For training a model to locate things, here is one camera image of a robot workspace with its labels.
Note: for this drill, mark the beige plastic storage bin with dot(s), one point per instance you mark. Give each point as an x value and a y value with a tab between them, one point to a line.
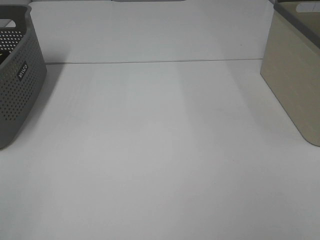
291	63

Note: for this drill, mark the grey perforated plastic basket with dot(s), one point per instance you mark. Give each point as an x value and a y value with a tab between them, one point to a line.
22	70

